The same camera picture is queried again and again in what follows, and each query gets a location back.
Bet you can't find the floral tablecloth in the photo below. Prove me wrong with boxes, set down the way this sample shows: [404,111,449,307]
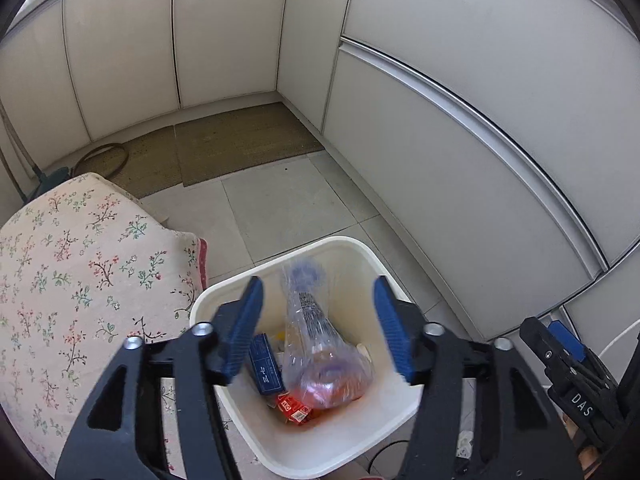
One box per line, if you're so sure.
[0,172,231,480]

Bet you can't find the person's right hand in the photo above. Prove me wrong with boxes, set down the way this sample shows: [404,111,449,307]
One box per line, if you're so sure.
[561,410,601,475]

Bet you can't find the white plastic bin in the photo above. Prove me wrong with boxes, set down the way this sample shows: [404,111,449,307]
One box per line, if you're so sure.
[189,236,426,478]

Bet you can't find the metal mop handle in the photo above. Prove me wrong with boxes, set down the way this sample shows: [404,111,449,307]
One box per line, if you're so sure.
[0,102,42,182]

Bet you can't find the teal mop head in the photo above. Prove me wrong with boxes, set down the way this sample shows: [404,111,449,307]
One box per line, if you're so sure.
[36,166,76,192]

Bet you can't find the white cable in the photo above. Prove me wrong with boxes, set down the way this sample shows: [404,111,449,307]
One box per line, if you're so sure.
[597,317,640,362]

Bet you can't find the small blue carton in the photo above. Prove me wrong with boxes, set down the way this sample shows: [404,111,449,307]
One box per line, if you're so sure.
[248,334,287,396]

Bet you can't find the brown floor mat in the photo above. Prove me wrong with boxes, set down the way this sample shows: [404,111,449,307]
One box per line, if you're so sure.
[174,101,326,188]
[75,125,183,198]

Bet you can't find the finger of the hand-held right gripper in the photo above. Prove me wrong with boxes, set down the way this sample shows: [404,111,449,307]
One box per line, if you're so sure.
[519,316,576,391]
[546,321,587,362]

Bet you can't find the red and white snack bag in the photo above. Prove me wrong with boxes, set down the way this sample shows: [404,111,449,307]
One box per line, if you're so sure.
[277,392,313,426]

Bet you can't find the black cable loop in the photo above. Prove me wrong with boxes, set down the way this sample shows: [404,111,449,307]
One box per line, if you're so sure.
[74,144,130,177]

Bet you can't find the clear plastic water bottle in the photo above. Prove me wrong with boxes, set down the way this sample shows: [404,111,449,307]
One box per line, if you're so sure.
[279,255,376,409]

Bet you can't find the narrow white cabinet door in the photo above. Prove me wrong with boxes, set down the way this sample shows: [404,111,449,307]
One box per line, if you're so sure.
[277,0,358,136]

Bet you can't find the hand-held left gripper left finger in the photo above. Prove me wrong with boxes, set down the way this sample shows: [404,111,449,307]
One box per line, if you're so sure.
[54,276,265,480]

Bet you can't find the white cabinet drawer front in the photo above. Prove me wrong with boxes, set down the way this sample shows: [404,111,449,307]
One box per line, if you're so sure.
[340,0,640,266]

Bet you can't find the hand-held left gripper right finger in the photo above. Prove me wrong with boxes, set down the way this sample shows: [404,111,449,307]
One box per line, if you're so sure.
[374,275,586,480]

